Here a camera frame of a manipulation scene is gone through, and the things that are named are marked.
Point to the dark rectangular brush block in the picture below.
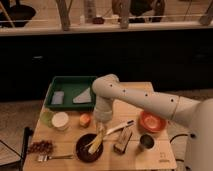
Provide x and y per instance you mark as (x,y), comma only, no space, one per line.
(122,142)

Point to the light green cup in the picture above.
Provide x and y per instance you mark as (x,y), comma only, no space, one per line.
(46,118)

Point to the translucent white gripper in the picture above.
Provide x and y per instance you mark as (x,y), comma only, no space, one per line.
(102,113)

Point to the white cup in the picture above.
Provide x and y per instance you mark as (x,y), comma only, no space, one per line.
(60,121)

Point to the metal cup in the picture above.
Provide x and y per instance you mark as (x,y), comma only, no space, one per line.
(146,142)

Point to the dark purple bowl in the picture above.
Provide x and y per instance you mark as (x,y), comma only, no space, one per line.
(82,149)

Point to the yellow banana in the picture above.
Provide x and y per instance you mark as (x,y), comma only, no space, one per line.
(95,143)

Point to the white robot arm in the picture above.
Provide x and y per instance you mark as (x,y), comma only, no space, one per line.
(195,115)

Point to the grey triangular cloth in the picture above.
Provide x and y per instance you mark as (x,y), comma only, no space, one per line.
(83,97)

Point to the orange toy fruit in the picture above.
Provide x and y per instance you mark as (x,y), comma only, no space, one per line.
(85,120)

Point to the orange bowl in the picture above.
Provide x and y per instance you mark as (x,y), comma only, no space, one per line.
(152,123)

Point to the silver fork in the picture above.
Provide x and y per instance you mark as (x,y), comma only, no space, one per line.
(44,158)

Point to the green plastic tray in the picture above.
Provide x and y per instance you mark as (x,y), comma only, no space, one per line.
(71,87)

